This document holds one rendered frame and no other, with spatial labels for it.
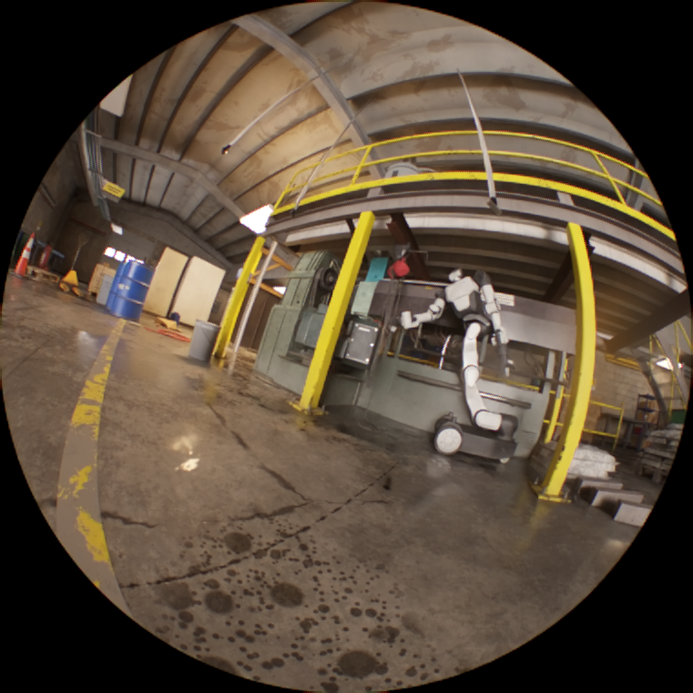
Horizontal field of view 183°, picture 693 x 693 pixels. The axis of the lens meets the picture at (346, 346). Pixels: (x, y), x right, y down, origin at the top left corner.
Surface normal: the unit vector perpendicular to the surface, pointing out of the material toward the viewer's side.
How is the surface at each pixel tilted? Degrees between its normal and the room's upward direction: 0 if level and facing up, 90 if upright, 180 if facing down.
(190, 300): 90
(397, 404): 90
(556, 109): 171
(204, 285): 90
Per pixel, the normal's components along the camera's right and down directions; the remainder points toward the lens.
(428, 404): -0.50, -0.22
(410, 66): -0.36, 0.91
